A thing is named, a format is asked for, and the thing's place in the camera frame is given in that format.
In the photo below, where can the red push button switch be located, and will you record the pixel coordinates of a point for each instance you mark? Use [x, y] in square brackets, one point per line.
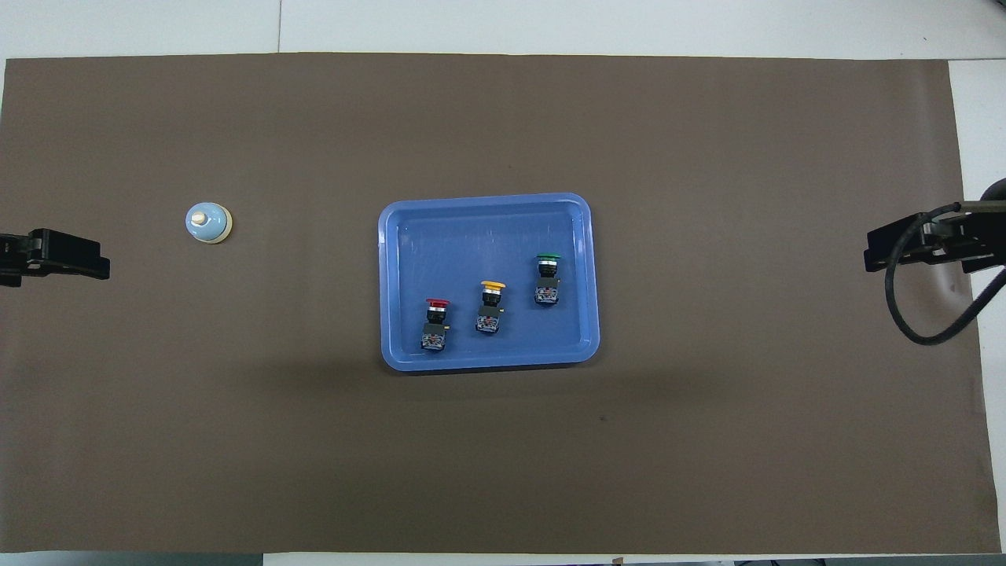
[435, 330]

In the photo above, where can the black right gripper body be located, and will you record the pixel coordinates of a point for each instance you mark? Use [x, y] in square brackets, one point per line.
[978, 236]

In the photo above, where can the green push button switch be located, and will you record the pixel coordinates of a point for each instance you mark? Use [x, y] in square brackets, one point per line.
[548, 291]

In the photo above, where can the blue plastic tray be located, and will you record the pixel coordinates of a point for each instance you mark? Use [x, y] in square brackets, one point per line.
[471, 236]

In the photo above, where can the light blue service bell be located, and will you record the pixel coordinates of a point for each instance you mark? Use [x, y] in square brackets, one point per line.
[206, 225]

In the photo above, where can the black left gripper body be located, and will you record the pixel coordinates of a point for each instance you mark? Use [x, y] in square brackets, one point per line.
[27, 250]

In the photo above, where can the yellow push button switch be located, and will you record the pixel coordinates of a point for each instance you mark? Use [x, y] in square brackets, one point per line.
[489, 314]

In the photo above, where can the brown table mat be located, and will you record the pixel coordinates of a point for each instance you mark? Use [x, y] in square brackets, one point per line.
[236, 440]

